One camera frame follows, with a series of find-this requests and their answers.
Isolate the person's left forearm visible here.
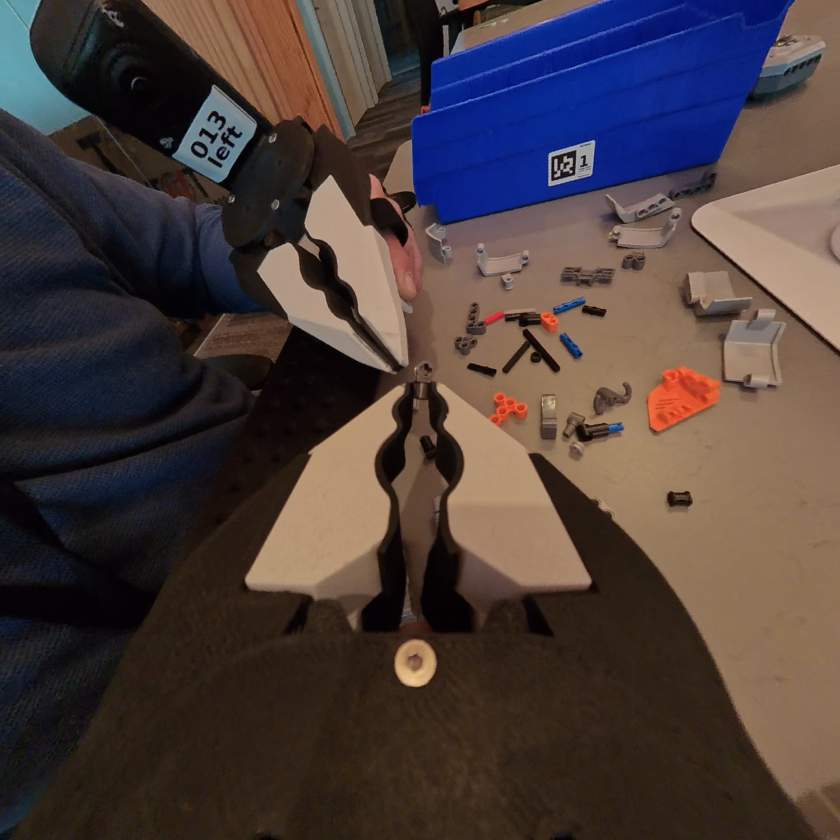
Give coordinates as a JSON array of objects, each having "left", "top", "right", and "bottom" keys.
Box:
[{"left": 0, "top": 108, "right": 266, "bottom": 329}]

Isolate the dark grey short beam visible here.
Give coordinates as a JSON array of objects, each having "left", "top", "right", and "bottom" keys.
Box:
[{"left": 667, "top": 171, "right": 718, "bottom": 200}]

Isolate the dark grey pin connector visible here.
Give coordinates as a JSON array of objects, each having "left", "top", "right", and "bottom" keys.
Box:
[{"left": 592, "top": 381, "right": 635, "bottom": 416}]

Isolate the blue storage box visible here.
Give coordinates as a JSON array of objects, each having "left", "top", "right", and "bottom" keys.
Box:
[{"left": 410, "top": 0, "right": 796, "bottom": 224}]

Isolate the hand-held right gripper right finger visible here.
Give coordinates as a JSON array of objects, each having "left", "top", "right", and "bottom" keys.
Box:
[{"left": 422, "top": 383, "right": 594, "bottom": 634}]

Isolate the black chair armrest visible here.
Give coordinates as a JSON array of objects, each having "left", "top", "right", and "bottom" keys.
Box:
[{"left": 196, "top": 353, "right": 274, "bottom": 396}]

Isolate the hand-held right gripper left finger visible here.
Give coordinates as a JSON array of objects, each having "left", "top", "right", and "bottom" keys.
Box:
[{"left": 245, "top": 383, "right": 416, "bottom": 634}]

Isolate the grey curved panel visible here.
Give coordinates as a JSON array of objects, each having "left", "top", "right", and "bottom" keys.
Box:
[
  {"left": 475, "top": 243, "right": 532, "bottom": 277},
  {"left": 682, "top": 270, "right": 755, "bottom": 319},
  {"left": 721, "top": 309, "right": 788, "bottom": 390},
  {"left": 608, "top": 208, "right": 684, "bottom": 249}
]

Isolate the dark grey cross-hole connector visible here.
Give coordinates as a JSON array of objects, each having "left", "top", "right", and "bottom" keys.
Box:
[{"left": 411, "top": 360, "right": 439, "bottom": 413}]

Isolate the white stand base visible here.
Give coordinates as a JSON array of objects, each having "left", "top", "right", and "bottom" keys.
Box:
[{"left": 692, "top": 163, "right": 840, "bottom": 356}]

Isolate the orange flat panel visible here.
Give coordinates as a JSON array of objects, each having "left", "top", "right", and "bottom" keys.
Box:
[{"left": 646, "top": 365, "right": 723, "bottom": 433}]

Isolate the black dimpled mat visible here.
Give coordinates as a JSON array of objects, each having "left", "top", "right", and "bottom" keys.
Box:
[{"left": 190, "top": 325, "right": 403, "bottom": 526}]

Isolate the orange five-hole connector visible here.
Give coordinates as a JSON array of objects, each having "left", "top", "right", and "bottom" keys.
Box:
[{"left": 488, "top": 392, "right": 530, "bottom": 428}]

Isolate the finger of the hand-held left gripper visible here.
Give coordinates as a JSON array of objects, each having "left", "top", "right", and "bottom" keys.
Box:
[
  {"left": 304, "top": 176, "right": 410, "bottom": 370},
  {"left": 256, "top": 241, "right": 399, "bottom": 374}
]

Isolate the light grey angled panel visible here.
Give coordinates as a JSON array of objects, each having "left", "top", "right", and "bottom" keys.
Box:
[{"left": 604, "top": 192, "right": 677, "bottom": 224}]

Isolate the grey controller hub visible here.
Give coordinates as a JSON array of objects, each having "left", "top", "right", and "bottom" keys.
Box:
[{"left": 747, "top": 32, "right": 828, "bottom": 100}]

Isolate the person's left hand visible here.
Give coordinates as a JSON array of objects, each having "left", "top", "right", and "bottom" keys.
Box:
[{"left": 367, "top": 173, "right": 425, "bottom": 311}]

